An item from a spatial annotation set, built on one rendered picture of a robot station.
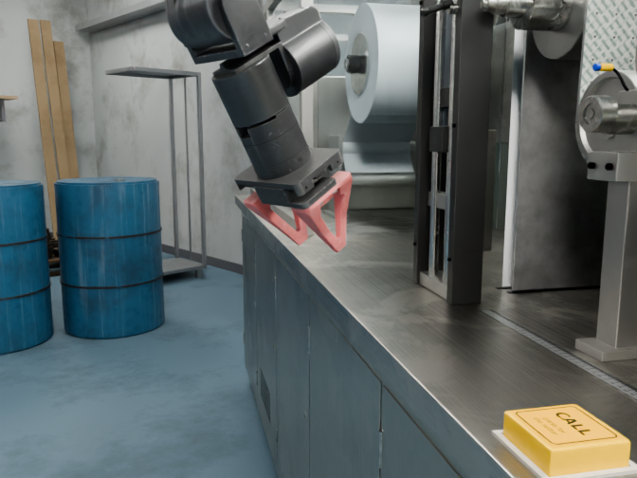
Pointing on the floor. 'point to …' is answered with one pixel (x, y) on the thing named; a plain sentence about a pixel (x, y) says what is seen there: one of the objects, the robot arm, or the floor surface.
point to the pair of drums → (81, 260)
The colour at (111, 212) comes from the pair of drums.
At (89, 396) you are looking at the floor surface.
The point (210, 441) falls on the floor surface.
